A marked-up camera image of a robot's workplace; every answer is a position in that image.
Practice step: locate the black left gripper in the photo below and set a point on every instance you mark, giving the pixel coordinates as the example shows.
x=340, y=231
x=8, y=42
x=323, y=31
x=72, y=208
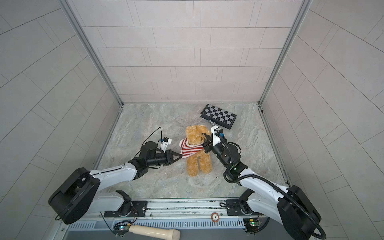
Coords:
x=168, y=158

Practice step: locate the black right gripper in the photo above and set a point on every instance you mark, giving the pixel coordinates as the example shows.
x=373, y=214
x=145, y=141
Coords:
x=210, y=145

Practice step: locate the red white striped knit sweater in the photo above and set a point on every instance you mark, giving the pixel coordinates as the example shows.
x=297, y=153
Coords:
x=188, y=150

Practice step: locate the tan plush teddy bear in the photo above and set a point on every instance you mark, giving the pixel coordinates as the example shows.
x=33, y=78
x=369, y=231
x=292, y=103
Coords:
x=201, y=161

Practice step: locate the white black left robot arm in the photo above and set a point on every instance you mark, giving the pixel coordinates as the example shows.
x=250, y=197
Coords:
x=82, y=192

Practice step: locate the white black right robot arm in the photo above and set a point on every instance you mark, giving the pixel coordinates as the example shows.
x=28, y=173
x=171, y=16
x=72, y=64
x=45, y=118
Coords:
x=287, y=205

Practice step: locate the folded black chess board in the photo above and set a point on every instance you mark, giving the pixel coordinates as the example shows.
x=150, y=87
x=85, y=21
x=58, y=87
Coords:
x=219, y=116

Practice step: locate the red white poker chip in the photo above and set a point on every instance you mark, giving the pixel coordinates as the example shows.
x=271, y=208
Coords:
x=215, y=217

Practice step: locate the right green circuit board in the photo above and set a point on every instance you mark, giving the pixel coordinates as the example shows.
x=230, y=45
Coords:
x=251, y=225

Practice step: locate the green circuit board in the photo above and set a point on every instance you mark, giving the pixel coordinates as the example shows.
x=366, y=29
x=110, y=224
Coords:
x=251, y=225
x=121, y=228

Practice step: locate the left green circuit board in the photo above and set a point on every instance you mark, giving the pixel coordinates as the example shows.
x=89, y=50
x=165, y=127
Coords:
x=121, y=228

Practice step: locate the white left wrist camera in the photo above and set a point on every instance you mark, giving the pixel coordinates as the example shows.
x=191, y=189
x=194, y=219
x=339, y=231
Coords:
x=165, y=142

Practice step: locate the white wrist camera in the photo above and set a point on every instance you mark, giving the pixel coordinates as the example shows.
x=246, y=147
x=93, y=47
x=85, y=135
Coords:
x=216, y=133
x=165, y=142

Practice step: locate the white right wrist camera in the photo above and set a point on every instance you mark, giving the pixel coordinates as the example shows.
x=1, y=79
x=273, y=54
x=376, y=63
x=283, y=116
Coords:
x=216, y=133

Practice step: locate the aluminium front rail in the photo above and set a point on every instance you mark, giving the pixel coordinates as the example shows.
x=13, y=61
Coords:
x=179, y=214

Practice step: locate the beige wooden handle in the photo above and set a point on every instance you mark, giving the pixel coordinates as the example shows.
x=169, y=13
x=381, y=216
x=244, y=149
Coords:
x=163, y=234

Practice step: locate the aluminium corner frame post left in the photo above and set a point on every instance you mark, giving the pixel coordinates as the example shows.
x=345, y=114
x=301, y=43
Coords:
x=88, y=47

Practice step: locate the aluminium corner frame post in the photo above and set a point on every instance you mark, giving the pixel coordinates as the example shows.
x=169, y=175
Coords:
x=88, y=47
x=290, y=38

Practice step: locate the aluminium corner frame post right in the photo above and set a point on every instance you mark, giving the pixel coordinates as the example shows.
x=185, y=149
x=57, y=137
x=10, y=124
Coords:
x=290, y=38

